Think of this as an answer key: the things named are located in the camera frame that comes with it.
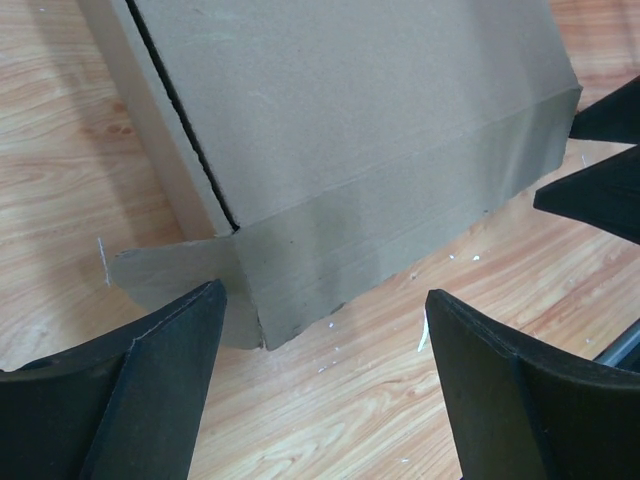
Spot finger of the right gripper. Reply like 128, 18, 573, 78
533, 146, 639, 240
569, 77, 640, 143

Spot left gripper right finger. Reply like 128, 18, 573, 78
425, 290, 639, 479

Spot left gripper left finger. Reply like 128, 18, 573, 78
1, 281, 227, 479

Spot cardboard box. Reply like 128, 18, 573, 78
80, 0, 581, 350

